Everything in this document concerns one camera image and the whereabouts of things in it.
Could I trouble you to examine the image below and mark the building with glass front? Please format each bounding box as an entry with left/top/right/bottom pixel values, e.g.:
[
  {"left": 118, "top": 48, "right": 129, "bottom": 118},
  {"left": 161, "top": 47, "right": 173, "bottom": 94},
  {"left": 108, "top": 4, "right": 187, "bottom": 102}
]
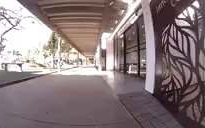
[{"left": 104, "top": 0, "right": 157, "bottom": 95}]

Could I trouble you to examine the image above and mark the pale roof column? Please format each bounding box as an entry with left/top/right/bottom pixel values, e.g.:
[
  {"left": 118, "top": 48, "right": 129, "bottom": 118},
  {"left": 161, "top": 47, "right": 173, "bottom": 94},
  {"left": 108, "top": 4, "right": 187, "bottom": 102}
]
[{"left": 56, "top": 31, "right": 63, "bottom": 73}]

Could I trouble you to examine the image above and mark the covered walkway roof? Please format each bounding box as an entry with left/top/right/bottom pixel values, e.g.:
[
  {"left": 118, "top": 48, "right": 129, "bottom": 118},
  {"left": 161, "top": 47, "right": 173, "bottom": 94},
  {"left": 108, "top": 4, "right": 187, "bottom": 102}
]
[{"left": 17, "top": 0, "right": 143, "bottom": 58}]

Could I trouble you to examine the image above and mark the grey concrete path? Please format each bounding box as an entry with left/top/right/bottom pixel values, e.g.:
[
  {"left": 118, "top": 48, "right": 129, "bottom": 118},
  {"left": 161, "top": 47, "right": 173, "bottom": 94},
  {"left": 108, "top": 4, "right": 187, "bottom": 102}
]
[{"left": 0, "top": 65, "right": 148, "bottom": 128}]

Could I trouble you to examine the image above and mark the group of green trees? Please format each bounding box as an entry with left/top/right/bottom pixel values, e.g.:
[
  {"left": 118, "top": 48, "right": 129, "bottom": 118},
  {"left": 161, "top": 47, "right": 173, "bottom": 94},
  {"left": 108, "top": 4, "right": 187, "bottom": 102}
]
[{"left": 42, "top": 31, "right": 73, "bottom": 69}]

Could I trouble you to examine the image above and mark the grey paving block strip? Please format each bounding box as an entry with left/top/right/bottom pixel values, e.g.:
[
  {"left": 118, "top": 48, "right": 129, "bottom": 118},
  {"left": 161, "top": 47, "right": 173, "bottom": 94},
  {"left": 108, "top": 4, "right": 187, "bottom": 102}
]
[{"left": 117, "top": 90, "right": 186, "bottom": 128}]

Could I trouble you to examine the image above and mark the concrete kerb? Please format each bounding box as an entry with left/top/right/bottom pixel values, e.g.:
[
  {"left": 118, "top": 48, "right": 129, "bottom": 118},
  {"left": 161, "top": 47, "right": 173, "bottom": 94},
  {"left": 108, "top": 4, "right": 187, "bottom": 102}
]
[{"left": 0, "top": 70, "right": 59, "bottom": 92}]

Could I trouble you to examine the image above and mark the dark leaf-pattern metal screen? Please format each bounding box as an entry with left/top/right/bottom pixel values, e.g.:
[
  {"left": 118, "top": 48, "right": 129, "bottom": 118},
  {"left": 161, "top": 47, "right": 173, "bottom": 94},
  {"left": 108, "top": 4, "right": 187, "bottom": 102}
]
[{"left": 149, "top": 0, "right": 205, "bottom": 128}]

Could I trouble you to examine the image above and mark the low bench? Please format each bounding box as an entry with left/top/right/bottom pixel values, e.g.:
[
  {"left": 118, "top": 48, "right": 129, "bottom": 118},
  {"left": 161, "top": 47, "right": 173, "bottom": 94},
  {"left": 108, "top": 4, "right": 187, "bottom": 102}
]
[{"left": 1, "top": 61, "right": 24, "bottom": 73}]

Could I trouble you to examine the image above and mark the grey asphalt road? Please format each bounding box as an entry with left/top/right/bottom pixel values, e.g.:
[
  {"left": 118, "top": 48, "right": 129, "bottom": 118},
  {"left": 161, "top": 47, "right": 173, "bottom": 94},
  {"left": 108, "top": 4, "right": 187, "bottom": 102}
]
[{"left": 0, "top": 68, "right": 58, "bottom": 88}]

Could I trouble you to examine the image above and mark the bare branching tree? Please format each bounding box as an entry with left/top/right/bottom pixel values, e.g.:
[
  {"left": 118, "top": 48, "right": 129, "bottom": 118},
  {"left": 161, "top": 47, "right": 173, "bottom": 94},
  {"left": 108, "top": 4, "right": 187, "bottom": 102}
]
[{"left": 0, "top": 3, "right": 28, "bottom": 71}]

